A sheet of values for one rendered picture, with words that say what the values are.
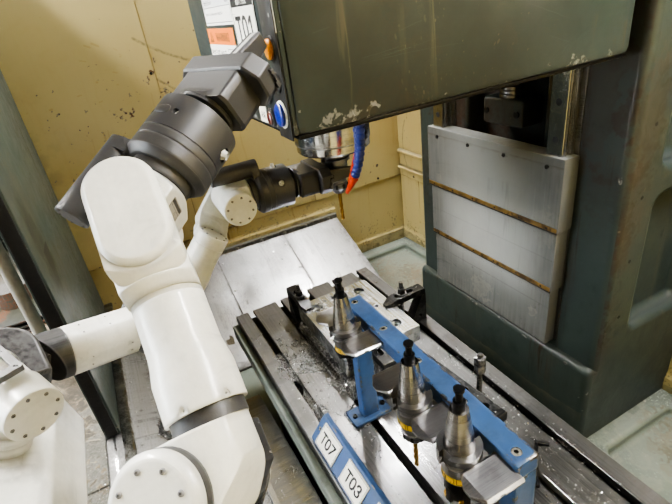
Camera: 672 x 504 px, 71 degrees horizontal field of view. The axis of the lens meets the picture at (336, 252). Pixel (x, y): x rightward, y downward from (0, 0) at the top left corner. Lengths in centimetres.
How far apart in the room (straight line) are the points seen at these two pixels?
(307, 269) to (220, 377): 167
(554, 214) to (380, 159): 128
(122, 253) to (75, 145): 151
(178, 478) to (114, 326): 61
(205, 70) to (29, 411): 43
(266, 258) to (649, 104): 152
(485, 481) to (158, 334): 46
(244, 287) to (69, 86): 95
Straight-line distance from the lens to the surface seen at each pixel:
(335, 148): 94
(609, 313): 129
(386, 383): 80
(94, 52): 190
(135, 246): 43
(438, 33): 72
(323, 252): 212
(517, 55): 83
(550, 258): 125
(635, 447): 164
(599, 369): 140
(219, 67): 56
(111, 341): 95
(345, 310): 88
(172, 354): 42
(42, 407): 67
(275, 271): 205
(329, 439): 110
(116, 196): 45
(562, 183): 115
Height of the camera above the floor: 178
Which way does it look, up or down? 28 degrees down
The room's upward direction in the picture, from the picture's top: 8 degrees counter-clockwise
